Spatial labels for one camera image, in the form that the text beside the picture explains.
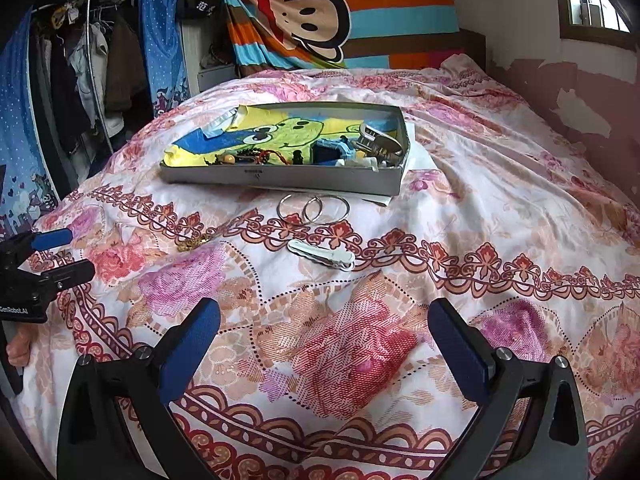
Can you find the blue wrist watch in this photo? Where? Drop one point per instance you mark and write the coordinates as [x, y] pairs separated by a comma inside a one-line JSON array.
[[327, 152]]

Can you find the barred window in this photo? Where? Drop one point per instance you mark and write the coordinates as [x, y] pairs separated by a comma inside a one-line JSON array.
[[590, 5]]

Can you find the white bedside cabinet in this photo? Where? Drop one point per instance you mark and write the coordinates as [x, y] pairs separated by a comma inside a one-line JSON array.
[[215, 77]]

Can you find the blue dotted wardrobe curtain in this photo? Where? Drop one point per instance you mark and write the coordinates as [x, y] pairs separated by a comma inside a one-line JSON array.
[[160, 35], [20, 150]]

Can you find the person's left hand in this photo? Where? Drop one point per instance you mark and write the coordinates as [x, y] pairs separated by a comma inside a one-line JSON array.
[[20, 350]]

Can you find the floral pink bedspread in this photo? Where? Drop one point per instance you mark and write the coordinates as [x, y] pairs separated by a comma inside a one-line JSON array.
[[375, 340]]

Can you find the white hair clip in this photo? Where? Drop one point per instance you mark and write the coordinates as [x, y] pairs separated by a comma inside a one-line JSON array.
[[320, 255]]

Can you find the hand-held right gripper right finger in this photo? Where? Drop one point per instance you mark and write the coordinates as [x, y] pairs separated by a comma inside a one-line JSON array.
[[457, 345]]

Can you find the grey shallow box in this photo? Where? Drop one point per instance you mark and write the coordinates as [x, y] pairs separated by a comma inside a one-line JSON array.
[[300, 177]]

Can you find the beige metal clip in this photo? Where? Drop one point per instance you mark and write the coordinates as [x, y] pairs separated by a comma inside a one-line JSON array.
[[375, 140]]

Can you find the brown wooden headboard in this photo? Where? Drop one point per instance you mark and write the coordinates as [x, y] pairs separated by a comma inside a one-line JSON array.
[[475, 45]]

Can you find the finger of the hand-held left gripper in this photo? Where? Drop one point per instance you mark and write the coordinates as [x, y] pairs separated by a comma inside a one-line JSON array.
[[52, 239], [70, 275]]

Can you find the silver bangle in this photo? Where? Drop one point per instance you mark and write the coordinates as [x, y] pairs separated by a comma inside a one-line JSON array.
[[347, 209], [280, 208]]

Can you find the striped monkey blanket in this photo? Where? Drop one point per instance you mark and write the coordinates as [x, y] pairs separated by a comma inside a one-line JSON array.
[[395, 10]]

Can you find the cartoon frog printed cloth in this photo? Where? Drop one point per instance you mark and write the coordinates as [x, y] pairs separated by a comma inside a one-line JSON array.
[[280, 132]]

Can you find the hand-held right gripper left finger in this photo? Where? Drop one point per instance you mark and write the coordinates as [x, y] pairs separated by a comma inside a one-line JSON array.
[[190, 345]]

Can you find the row of hanging clothes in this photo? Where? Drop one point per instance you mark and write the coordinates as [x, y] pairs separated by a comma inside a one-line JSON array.
[[85, 70]]

